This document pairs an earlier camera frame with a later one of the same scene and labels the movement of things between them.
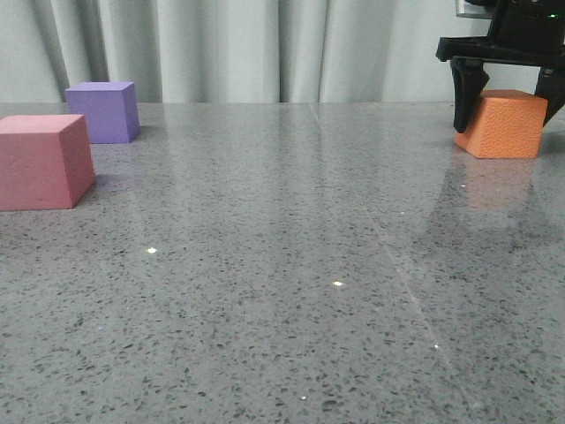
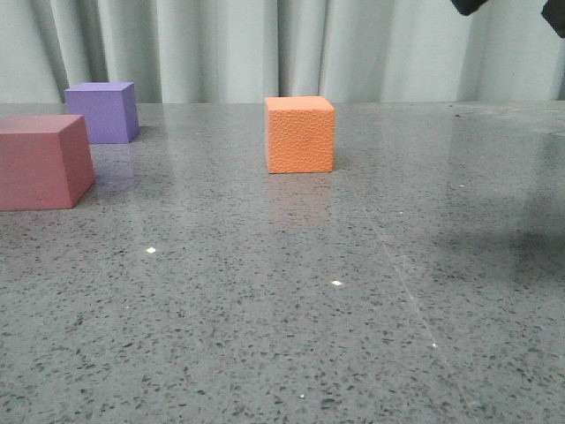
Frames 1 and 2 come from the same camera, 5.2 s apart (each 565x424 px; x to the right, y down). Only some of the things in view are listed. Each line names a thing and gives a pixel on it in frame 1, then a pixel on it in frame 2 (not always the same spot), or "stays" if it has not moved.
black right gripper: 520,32 to 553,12
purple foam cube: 110,109 stays
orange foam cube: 506,124 to 299,133
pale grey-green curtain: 240,51 stays
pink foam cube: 46,161 stays
